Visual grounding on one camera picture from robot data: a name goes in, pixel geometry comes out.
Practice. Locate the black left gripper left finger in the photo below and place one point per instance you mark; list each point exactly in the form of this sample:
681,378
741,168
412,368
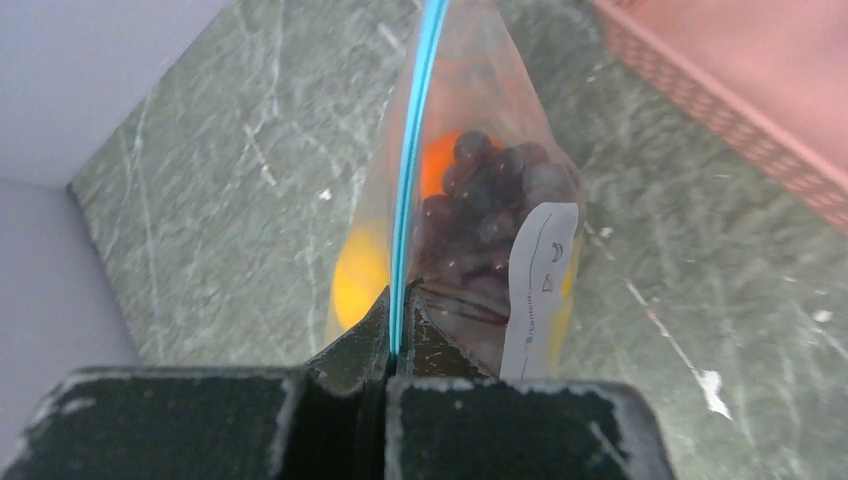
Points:
357,356

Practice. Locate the pink perforated plastic basket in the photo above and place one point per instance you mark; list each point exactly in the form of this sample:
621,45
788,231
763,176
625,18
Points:
768,77

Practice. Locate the clear zip top bag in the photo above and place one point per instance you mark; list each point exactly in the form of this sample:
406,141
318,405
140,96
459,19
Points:
463,71

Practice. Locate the yellow bell pepper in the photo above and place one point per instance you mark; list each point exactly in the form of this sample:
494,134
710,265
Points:
563,313

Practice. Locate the orange fruit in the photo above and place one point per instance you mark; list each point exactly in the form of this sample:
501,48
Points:
435,159

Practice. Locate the dark purple grape bunch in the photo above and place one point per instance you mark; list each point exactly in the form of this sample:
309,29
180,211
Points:
464,237

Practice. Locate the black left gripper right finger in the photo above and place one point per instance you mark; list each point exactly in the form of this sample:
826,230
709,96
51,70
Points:
425,350

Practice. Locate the yellow mango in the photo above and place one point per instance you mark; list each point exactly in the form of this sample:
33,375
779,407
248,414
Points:
361,273

